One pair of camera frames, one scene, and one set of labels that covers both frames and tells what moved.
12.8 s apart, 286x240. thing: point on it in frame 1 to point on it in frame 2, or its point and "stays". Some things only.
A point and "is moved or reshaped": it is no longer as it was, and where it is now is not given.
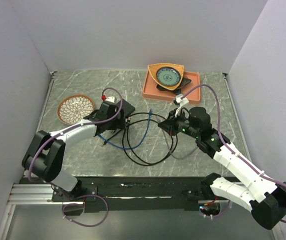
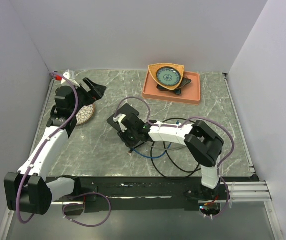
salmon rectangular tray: x=151 y=90 stays
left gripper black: x=119 y=123 to x=96 y=92
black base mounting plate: x=137 y=193 stays
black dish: x=178 y=90 stays
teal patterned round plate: x=168 y=76 stays
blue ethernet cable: x=134 y=146 to x=149 y=157
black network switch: x=128 y=109 is moved or reshaped
